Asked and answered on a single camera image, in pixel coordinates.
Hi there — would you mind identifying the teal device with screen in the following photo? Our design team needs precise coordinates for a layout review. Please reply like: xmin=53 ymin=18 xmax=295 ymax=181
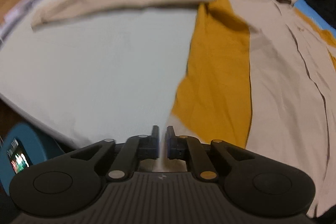
xmin=1 ymin=122 xmax=64 ymax=194

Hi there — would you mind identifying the blue white patterned bed sheet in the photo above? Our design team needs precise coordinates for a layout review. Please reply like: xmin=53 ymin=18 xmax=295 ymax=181
xmin=1 ymin=0 xmax=335 ymax=149

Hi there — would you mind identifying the beige and mustard jacket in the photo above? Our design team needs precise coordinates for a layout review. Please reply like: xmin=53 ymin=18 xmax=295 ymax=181
xmin=31 ymin=0 xmax=335 ymax=217

